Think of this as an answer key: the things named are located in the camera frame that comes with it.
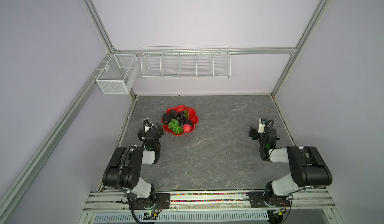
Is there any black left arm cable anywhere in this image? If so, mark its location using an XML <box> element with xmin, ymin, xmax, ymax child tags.
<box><xmin>116</xmin><ymin>145</ymin><xmax>137</xmax><ymax>192</ymax></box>

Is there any white vented cable duct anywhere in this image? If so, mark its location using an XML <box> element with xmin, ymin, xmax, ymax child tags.
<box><xmin>93</xmin><ymin>210</ymin><xmax>269</xmax><ymax>224</ymax></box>

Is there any small white mesh basket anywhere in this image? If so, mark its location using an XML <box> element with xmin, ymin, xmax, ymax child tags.
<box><xmin>96</xmin><ymin>54</ymin><xmax>140</xmax><ymax>95</ymax></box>

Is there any red fake apple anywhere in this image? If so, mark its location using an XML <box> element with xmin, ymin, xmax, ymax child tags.
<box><xmin>183</xmin><ymin>124</ymin><xmax>193</xmax><ymax>133</ymax></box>

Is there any dark purple fake grape bunch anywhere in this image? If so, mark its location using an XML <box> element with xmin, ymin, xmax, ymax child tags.
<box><xmin>177</xmin><ymin>109</ymin><xmax>194</xmax><ymax>127</ymax></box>

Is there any long white wire basket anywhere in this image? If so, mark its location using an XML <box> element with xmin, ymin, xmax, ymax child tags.
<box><xmin>141</xmin><ymin>46</ymin><xmax>232</xmax><ymax>78</ymax></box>

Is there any dark fake avocado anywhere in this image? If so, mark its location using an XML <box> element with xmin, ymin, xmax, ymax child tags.
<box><xmin>162</xmin><ymin>113</ymin><xmax>172</xmax><ymax>125</ymax></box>
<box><xmin>169</xmin><ymin>110</ymin><xmax>179</xmax><ymax>119</ymax></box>

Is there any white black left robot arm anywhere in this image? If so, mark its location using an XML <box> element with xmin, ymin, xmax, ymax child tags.
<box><xmin>102</xmin><ymin>119</ymin><xmax>164</xmax><ymax>209</ymax></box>

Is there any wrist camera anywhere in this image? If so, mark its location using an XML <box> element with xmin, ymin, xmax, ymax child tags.
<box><xmin>258</xmin><ymin>118</ymin><xmax>268</xmax><ymax>134</ymax></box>
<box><xmin>143</xmin><ymin>118</ymin><xmax>154</xmax><ymax>134</ymax></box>

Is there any green fake grape bunch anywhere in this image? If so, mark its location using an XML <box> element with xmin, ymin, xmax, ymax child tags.
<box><xmin>168</xmin><ymin>119</ymin><xmax>184</xmax><ymax>135</ymax></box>

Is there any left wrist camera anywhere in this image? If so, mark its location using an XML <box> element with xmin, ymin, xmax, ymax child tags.
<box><xmin>143</xmin><ymin>118</ymin><xmax>154</xmax><ymax>134</ymax></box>

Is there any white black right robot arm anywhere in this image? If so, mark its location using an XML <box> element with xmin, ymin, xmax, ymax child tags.
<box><xmin>249</xmin><ymin>126</ymin><xmax>333</xmax><ymax>207</ymax></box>

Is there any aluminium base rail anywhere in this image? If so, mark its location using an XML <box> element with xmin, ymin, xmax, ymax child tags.
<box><xmin>83</xmin><ymin>189</ymin><xmax>336</xmax><ymax>213</ymax></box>

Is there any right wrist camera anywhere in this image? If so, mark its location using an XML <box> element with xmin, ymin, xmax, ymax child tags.
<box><xmin>258</xmin><ymin>118</ymin><xmax>268</xmax><ymax>134</ymax></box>

